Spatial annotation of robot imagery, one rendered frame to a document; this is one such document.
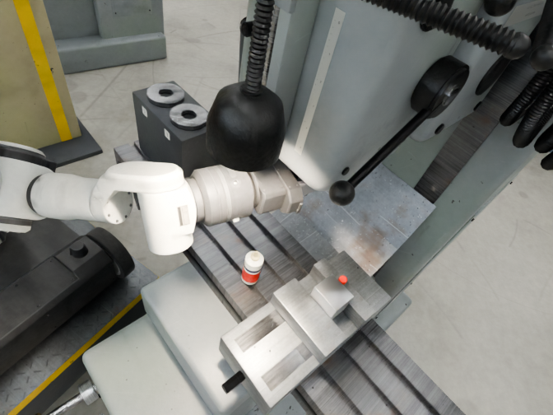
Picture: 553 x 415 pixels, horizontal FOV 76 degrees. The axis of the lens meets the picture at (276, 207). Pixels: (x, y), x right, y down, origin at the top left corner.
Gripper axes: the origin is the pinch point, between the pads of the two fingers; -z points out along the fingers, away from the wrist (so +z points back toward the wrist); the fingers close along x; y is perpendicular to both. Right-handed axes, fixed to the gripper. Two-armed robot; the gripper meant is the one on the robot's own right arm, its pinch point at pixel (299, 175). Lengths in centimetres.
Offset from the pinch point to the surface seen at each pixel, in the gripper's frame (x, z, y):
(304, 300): -13.8, 1.0, 20.7
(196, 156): 29.0, 8.0, 19.6
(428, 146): 2.9, -37.5, 3.9
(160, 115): 38.1, 13.9, 13.2
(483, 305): -24, -145, 122
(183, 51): 269, -64, 123
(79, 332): 25, 47, 84
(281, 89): -4.8, 11.2, -20.9
